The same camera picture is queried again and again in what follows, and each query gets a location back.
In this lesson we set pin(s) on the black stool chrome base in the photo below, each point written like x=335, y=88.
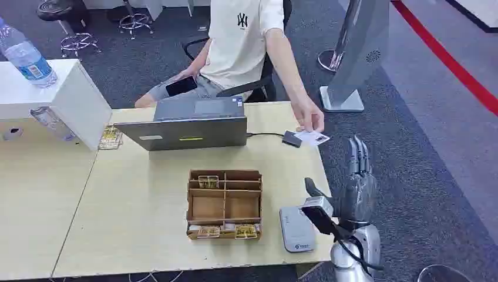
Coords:
x=134, y=21
x=58, y=9

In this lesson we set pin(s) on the grey kiosk stand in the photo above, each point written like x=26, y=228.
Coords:
x=362, y=50

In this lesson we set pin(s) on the loose yellow card pile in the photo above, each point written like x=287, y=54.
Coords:
x=111, y=138

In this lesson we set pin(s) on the white box cabinet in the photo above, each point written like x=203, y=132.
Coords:
x=77, y=105

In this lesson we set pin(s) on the black usb adapter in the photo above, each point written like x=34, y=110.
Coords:
x=291, y=139

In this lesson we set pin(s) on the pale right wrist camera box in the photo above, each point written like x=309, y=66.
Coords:
x=317, y=204

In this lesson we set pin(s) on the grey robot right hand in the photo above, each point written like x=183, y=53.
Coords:
x=360, y=198

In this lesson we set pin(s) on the white id card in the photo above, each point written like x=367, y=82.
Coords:
x=315, y=138

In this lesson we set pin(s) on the person's left hand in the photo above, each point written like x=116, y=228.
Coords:
x=309, y=113

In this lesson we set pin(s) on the person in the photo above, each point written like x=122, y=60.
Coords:
x=241, y=43

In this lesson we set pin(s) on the clear water bottle blue label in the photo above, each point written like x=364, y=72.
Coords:
x=27, y=58

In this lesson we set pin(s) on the wooden card box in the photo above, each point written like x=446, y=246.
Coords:
x=225, y=206

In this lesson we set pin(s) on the round chrome stand base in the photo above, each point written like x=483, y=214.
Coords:
x=330, y=61

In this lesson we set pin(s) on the grey tape roll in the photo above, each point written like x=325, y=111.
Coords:
x=12, y=134

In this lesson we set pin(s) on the yellow printed card stack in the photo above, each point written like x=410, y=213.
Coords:
x=208, y=181
x=246, y=232
x=208, y=232

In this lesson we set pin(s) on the grey card reader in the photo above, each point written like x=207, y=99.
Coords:
x=296, y=229

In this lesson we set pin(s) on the black smartphone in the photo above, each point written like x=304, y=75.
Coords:
x=181, y=86

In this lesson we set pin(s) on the grey laptop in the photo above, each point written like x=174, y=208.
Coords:
x=186, y=132

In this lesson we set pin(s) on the black office chair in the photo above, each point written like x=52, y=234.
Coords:
x=268, y=83

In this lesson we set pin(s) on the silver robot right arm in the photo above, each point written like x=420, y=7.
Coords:
x=370, y=243

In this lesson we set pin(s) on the person's right hand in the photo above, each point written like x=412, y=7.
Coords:
x=188, y=73

